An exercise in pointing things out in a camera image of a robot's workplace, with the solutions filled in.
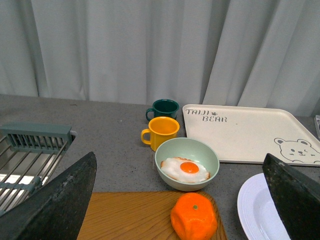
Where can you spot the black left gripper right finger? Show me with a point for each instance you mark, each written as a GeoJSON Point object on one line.
{"type": "Point", "coordinates": [296, 198]}

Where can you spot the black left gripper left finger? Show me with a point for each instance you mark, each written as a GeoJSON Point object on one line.
{"type": "Point", "coordinates": [57, 210]}

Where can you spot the white round plate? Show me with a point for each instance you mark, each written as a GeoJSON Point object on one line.
{"type": "Point", "coordinates": [257, 212]}

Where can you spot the orange mandarin fruit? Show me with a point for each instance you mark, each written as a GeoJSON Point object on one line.
{"type": "Point", "coordinates": [193, 217]}

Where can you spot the wooden cutting board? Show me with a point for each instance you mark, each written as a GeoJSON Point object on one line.
{"type": "Point", "coordinates": [130, 216]}

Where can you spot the metal dish drying rack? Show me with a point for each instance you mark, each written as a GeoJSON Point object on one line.
{"type": "Point", "coordinates": [29, 154]}

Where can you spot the white object at edge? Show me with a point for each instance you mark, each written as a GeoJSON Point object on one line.
{"type": "Point", "coordinates": [317, 125]}

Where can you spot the cream bear serving tray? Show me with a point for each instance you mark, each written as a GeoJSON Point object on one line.
{"type": "Point", "coordinates": [247, 134]}

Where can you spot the light green bowl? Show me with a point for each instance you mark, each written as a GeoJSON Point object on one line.
{"type": "Point", "coordinates": [190, 149]}

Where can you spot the fake fried egg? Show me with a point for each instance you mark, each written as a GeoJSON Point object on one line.
{"type": "Point", "coordinates": [184, 170]}

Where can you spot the yellow enamel mug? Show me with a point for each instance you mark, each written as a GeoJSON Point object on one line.
{"type": "Point", "coordinates": [160, 129]}

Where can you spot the grey pleated curtain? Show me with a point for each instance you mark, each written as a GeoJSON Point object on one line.
{"type": "Point", "coordinates": [250, 53]}

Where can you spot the dark green enamel mug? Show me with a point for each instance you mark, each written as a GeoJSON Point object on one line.
{"type": "Point", "coordinates": [162, 108]}

